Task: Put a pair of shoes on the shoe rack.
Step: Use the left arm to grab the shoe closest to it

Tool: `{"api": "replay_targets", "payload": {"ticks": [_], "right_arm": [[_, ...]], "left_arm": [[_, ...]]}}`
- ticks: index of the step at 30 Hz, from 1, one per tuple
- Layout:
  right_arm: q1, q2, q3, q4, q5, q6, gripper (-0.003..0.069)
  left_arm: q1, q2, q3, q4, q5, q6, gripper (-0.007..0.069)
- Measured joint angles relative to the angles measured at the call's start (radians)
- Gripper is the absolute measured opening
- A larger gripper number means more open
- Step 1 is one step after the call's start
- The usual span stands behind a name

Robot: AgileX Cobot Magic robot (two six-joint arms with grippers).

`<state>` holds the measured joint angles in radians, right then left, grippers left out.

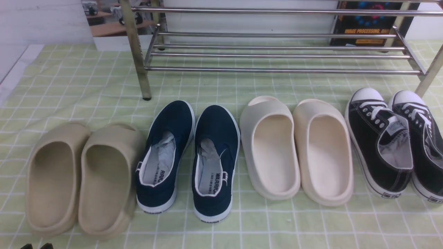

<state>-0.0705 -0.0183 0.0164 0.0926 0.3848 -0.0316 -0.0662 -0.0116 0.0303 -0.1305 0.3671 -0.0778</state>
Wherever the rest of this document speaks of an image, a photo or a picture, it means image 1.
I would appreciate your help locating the navy canvas shoe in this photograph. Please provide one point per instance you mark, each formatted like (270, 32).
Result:
(217, 140)
(157, 171)

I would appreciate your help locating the metal shoe rack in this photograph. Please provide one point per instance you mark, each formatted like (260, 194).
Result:
(156, 47)

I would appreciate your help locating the left cream foam slipper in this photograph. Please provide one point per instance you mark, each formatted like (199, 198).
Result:
(267, 134)

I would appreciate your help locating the cream foam slipper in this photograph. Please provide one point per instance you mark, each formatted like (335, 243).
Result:
(267, 134)
(324, 152)

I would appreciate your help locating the right cream foam slipper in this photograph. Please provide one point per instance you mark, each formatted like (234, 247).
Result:
(324, 152)

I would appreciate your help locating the right tan foam slipper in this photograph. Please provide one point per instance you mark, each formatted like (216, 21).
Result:
(107, 198)

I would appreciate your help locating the tan foam slipper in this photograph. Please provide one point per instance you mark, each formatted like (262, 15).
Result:
(107, 198)
(54, 178)

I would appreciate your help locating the green checkered tablecloth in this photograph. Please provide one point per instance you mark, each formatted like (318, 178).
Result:
(76, 82)

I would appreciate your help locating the dark image processing book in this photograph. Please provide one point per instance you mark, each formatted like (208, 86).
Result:
(372, 25)

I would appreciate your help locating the left black canvas sneaker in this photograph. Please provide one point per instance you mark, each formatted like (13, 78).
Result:
(382, 142)

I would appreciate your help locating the black canvas sneaker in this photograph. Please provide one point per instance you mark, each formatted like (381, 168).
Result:
(382, 142)
(426, 144)

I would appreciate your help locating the left tan foam slipper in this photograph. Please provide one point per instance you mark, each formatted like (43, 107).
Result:
(54, 178)

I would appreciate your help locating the right black canvas sneaker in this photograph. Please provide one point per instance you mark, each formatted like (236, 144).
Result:
(426, 144)

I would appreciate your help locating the photo board against wall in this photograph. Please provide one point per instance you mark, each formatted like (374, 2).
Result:
(107, 25)

